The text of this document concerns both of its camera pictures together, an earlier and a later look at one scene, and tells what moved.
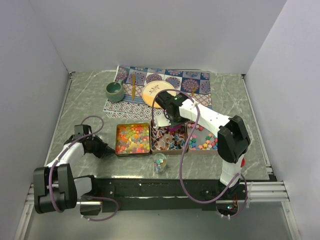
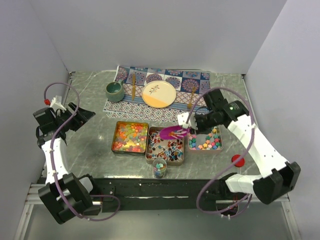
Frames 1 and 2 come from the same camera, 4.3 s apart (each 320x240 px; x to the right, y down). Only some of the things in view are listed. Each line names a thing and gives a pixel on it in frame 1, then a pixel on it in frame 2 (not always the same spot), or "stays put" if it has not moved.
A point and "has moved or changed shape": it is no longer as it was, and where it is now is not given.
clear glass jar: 159,163 has moved or changed shape
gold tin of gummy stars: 132,139 stays put
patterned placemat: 193,84 stays put
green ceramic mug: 115,91 stays put
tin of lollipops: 168,140 has moved or changed shape
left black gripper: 104,150 -> 81,117
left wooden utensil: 133,87 stays put
